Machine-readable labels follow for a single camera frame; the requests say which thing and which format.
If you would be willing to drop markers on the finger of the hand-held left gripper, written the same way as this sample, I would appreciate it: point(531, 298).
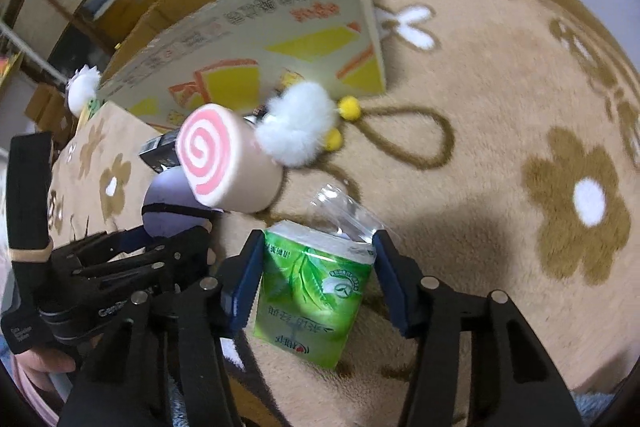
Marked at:
point(127, 240)
point(180, 247)

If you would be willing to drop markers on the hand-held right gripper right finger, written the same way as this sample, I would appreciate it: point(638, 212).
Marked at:
point(395, 287)

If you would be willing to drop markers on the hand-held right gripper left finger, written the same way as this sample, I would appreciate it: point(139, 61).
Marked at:
point(241, 289)

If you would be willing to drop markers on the purple plush ball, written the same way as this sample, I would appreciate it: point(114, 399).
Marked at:
point(170, 197)

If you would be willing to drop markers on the green tissue pack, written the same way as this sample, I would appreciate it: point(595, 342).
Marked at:
point(310, 292)

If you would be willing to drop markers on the clear plastic bag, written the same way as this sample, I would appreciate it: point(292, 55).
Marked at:
point(345, 212)

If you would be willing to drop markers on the small black box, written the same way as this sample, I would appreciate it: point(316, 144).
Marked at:
point(157, 153)

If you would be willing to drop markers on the pink swirl roll plush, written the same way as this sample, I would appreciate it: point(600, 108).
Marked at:
point(235, 167)

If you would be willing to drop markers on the white fluffy plush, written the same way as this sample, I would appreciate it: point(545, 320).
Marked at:
point(300, 122)

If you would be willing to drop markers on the printed cardboard box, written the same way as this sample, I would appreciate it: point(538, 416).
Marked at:
point(280, 7)

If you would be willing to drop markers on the person's left hand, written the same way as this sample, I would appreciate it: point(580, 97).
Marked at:
point(42, 363)

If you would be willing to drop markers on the open brown cardboard box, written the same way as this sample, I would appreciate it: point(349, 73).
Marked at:
point(47, 109)

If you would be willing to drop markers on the white-haired plush doll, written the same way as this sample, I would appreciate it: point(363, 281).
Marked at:
point(82, 86)

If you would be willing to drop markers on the tan flower printed blanket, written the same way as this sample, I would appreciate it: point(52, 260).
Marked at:
point(500, 82)

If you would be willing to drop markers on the blue fuzzy clothing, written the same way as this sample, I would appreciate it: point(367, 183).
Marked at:
point(595, 402)

